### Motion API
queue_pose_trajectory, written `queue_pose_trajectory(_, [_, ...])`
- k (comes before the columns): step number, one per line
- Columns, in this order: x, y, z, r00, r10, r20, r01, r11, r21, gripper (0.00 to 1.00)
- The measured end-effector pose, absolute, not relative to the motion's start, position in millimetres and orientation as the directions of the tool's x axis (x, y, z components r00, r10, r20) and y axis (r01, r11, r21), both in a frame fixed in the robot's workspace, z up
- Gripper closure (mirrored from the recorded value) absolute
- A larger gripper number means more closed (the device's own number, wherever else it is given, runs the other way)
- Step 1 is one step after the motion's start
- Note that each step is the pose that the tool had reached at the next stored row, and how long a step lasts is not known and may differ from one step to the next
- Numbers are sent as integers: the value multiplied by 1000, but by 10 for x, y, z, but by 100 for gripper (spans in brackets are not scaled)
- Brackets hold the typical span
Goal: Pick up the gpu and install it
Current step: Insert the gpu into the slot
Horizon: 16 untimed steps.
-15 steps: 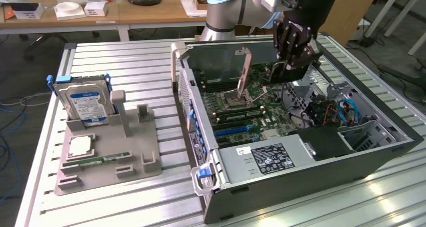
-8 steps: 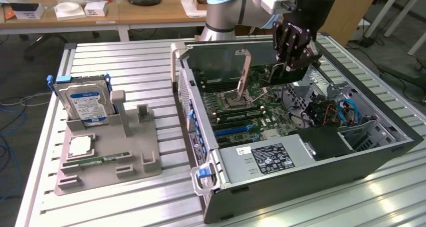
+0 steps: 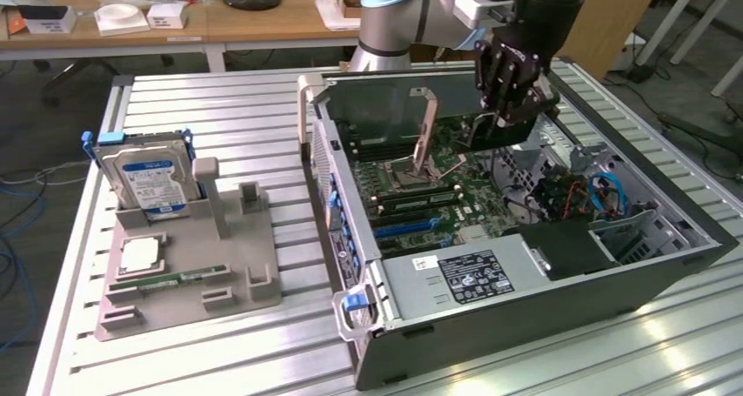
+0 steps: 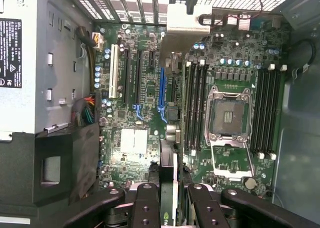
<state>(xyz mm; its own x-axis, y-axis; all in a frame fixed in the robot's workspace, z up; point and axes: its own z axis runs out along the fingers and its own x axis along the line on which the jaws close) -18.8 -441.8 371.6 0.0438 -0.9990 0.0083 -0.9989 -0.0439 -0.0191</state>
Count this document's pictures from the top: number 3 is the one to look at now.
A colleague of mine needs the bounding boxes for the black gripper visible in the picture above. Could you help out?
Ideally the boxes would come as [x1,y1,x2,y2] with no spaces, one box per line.
[473,0,581,130]

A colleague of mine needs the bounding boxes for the black graphics card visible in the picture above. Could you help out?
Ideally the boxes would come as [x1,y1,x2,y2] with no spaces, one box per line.
[412,91,545,180]

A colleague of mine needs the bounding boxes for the wooden cabinet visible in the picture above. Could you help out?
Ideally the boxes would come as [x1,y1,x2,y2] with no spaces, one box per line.
[551,0,667,73]

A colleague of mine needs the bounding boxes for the grey metal disk bay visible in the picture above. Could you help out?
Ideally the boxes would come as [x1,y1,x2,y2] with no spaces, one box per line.
[492,121,581,192]

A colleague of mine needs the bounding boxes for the metal socket cover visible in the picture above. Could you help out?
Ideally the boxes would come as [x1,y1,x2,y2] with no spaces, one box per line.
[427,151,467,179]

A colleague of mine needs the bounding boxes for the CPU socket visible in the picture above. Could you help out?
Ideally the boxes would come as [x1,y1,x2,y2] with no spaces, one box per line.
[385,156,433,192]

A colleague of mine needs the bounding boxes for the green motherboard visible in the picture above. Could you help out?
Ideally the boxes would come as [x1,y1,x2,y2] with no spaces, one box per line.
[336,121,524,258]

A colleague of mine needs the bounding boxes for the white cardboard box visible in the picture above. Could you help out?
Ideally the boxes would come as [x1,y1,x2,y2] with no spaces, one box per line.
[316,0,364,31]

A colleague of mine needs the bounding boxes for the black floor stand base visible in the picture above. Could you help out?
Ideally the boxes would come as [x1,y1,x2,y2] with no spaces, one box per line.
[655,112,743,153]

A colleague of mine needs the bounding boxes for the installed black RAM stick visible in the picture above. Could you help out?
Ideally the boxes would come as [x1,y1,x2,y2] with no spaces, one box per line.
[376,185,461,212]

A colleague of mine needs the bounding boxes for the blue expansion slot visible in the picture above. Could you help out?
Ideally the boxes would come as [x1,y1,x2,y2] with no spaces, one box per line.
[371,219,433,240]

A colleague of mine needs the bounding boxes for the wooden desk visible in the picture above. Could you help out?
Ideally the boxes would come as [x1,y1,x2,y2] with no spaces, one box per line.
[0,0,524,62]

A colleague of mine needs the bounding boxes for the grey power supply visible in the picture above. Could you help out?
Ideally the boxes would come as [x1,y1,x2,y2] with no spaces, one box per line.
[380,233,551,321]

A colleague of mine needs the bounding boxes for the open black PC case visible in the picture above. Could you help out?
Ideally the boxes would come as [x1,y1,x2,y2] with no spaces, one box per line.
[296,63,739,392]

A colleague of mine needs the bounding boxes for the small white labelled box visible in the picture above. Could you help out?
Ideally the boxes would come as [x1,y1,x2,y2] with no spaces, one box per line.
[145,0,191,30]

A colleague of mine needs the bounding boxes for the hard disk with blue carrier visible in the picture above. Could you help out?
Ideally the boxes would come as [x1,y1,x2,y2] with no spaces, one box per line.
[78,125,201,221]

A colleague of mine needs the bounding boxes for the white plastic block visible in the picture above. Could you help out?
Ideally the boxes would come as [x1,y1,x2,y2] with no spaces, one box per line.
[93,3,151,37]

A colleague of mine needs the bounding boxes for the grey parts rack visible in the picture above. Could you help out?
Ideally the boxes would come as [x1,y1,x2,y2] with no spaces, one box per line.
[92,156,283,343]

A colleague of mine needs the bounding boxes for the green RAM stick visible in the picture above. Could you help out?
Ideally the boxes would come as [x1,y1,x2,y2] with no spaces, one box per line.
[108,263,228,292]

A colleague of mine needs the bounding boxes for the silver CPU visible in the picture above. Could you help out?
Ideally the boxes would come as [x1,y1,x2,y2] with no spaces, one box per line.
[118,238,164,273]

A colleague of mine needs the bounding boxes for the white box with black lid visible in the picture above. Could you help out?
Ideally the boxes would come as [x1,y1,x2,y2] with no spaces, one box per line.
[14,4,77,35]

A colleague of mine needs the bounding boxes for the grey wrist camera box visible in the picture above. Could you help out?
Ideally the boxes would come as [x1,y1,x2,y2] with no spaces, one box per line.
[453,0,527,30]

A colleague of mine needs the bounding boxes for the white table frame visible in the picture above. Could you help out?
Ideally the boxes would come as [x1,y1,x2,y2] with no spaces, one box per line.
[635,0,743,97]

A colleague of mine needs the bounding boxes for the red wire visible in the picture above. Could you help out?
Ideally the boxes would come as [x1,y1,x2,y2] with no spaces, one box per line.
[565,180,581,218]

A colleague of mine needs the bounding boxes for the blue wire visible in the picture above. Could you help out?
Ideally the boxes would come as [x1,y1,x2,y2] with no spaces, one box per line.
[587,171,631,217]

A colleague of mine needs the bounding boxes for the grey metal drive bracket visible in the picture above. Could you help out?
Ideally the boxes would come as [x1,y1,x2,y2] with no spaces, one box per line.
[588,208,692,266]

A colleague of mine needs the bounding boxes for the blue floor cable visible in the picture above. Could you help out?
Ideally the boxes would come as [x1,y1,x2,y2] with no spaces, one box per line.
[0,182,49,349]

